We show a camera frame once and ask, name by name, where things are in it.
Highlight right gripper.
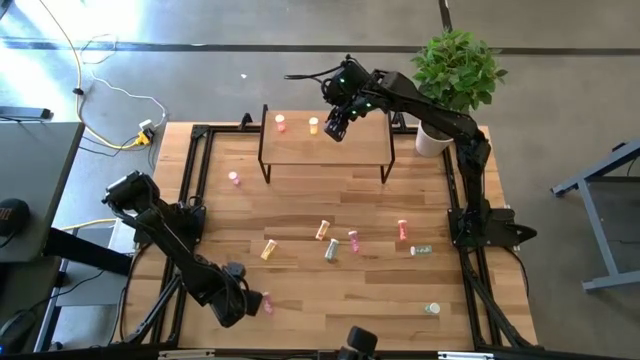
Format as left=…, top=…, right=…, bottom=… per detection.
left=323, top=92, right=374, bottom=144

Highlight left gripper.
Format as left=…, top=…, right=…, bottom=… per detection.
left=212, top=277, right=265, bottom=329

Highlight wooden shelf black metal legs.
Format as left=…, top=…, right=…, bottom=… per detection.
left=257, top=103, right=397, bottom=185

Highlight white plant pot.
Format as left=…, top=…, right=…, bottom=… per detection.
left=414, top=119, right=456, bottom=159

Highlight green leafy plant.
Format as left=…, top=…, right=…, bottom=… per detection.
left=410, top=28, right=509, bottom=121

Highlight white box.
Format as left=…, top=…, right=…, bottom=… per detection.
left=107, top=217, right=139, bottom=256

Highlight black desk beam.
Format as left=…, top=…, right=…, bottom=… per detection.
left=43, top=227, right=132, bottom=277

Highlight white power adapter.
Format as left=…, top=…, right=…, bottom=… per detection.
left=137, top=118, right=157, bottom=147

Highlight black computer mouse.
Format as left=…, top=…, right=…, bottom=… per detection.
left=0, top=313, right=34, bottom=354

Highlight black cap orange logo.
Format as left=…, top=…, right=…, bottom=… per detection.
left=0, top=198, right=30, bottom=237

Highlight grey desk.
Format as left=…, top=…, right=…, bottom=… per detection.
left=0, top=121, right=85, bottom=264

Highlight black flat bar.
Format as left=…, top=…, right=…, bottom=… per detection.
left=0, top=105, right=53, bottom=122

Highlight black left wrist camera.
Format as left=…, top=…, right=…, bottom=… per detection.
left=223, top=260, right=248, bottom=282

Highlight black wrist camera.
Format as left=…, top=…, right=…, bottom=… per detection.
left=321, top=57, right=372, bottom=101
left=223, top=260, right=248, bottom=282

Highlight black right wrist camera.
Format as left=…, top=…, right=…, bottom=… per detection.
left=321, top=57, right=372, bottom=101

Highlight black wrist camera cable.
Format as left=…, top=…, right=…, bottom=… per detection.
left=283, top=63, right=342, bottom=82

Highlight black aluminium table frame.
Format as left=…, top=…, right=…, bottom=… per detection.
left=112, top=122, right=546, bottom=360

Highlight short yellow cable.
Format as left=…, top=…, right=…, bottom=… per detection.
left=59, top=217, right=117, bottom=232

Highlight white cable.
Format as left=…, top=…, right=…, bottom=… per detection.
left=79, top=33, right=169, bottom=129

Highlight silver metal bracket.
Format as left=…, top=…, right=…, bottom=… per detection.
left=437, top=351, right=495, bottom=360

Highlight long yellow cable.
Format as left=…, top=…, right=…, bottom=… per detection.
left=38, top=0, right=151, bottom=151

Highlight blue grey table frame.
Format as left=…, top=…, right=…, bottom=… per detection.
left=549, top=139, right=640, bottom=293

